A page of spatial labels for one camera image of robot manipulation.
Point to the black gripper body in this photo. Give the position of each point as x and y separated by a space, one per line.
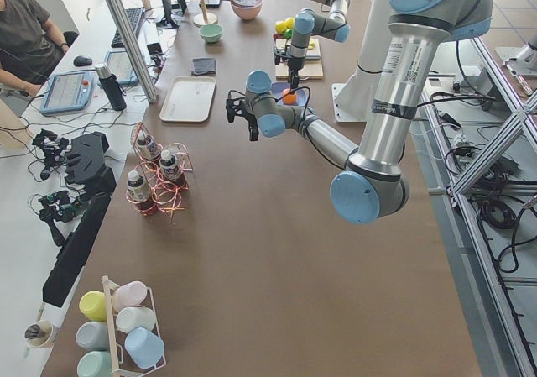
251 121
294 63

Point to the blue plate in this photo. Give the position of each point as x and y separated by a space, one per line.
277 89

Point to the orange mandarin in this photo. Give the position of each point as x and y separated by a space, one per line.
289 97

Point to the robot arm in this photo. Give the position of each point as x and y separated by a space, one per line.
370 184
307 23

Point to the wooden cutting board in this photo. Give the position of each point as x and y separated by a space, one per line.
312 69

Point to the yellow lemon near strawberry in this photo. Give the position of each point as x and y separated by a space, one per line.
280 27

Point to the yellow lemon outer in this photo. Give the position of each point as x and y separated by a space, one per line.
289 22

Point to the cream rabbit tray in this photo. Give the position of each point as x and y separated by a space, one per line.
188 100

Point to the pink bowl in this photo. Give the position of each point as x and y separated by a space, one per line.
247 13

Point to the clear ice cubes pile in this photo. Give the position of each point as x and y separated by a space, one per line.
257 3

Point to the grey folded cloth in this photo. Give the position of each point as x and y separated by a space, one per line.
203 66

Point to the green bowl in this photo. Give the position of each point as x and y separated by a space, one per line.
210 33

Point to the wooden cup stand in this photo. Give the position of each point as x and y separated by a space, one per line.
205 17

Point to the tea bottle top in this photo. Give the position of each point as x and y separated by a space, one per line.
147 147

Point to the black thermos bottle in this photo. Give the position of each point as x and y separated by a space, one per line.
111 87

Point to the teach pendant far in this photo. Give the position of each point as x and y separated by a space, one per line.
119 65

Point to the teach pendant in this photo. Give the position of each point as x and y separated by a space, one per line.
67 92
119 65

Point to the black computer mouse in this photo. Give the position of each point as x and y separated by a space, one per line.
82 60

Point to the teach pendant near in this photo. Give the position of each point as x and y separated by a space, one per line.
67 92

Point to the pink cup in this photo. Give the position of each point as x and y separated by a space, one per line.
131 294

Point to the white cup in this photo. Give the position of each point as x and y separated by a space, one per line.
132 317

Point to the yellow cup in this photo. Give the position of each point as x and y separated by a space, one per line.
93 306

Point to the seated person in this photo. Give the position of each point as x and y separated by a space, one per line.
32 45

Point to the light blue cup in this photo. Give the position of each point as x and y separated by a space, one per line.
144 347

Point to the grey cup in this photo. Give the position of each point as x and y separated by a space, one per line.
93 336

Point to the white cup rack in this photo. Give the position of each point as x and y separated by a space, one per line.
122 363

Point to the mint green cup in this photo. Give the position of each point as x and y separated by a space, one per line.
95 364

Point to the paper cup with tools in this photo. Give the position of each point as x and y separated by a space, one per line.
41 334

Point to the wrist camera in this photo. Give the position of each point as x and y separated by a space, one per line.
281 55
235 105

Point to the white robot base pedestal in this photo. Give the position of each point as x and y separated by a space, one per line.
352 100

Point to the copper wire bottle rack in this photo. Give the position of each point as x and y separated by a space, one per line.
168 197

